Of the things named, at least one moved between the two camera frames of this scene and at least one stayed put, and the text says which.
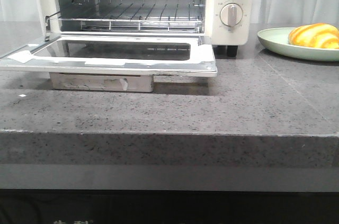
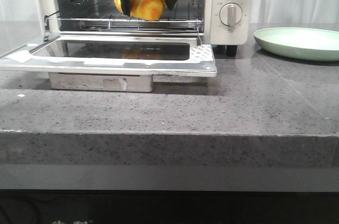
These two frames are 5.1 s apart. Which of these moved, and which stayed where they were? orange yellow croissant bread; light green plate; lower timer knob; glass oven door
Moved: orange yellow croissant bread
Stayed: light green plate; lower timer knob; glass oven door
